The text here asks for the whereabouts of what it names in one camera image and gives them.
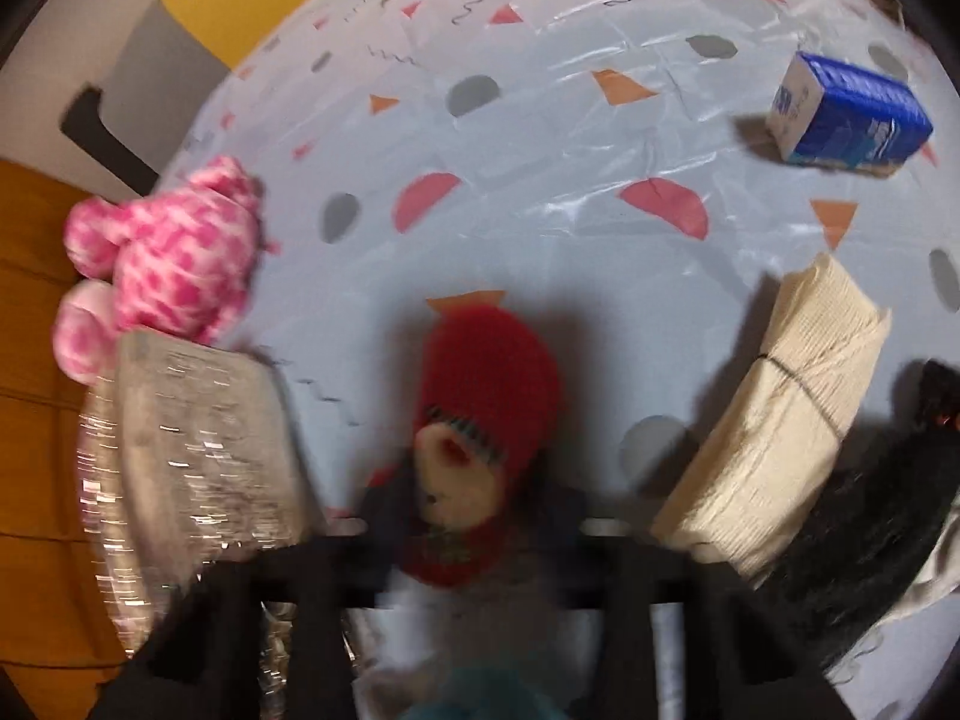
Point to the white cloth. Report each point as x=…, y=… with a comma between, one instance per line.
x=934, y=577

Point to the blue plush elephant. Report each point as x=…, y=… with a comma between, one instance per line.
x=480, y=697

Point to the pink spotted plush toy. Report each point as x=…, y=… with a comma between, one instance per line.
x=180, y=255

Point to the beige folded cloth bundle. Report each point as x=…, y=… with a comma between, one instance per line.
x=787, y=427

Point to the silver ornate tissue box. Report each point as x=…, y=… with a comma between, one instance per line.
x=195, y=450

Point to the black wig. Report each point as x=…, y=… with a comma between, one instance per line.
x=862, y=525

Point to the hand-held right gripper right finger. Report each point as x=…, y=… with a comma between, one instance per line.
x=564, y=521

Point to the blue tissue packet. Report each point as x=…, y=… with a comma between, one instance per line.
x=855, y=116

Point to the red plush doll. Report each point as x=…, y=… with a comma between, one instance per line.
x=487, y=382

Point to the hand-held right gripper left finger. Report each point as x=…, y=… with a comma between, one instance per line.
x=379, y=540

